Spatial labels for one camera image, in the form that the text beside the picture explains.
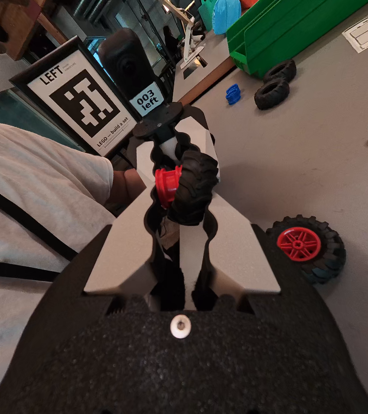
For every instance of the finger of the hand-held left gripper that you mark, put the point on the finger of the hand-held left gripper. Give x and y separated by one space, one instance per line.
143 165
200 135

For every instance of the blue plastic bag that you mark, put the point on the blue plastic bag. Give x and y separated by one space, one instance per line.
226 16

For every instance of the red lego wheel rim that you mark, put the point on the red lego wheel rim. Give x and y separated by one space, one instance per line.
166 186

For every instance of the white desk lamp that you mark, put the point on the white desk lamp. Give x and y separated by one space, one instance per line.
190 45

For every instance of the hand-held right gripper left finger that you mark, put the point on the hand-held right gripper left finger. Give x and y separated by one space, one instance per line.
122 252

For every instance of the person in white shirt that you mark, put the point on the person in white shirt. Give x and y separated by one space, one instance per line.
41 181

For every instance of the person's left forearm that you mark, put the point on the person's left forearm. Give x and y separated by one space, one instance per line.
127 187

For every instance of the blue lego wheel rim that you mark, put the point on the blue lego wheel rim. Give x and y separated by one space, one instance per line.
233 93

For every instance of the large green plastic bin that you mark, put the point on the large green plastic bin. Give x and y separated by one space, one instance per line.
284 29

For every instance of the black lego tire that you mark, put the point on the black lego tire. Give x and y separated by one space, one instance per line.
193 187
271 95
281 71

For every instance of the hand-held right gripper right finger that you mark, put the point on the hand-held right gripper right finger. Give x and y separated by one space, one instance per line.
242 258

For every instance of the small green plastic bin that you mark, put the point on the small green plastic bin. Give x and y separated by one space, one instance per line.
208 13

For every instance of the lego wheel with red rim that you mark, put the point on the lego wheel with red rim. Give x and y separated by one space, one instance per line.
300 244

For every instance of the wooden shelf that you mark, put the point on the wooden shelf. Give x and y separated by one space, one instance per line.
12 22

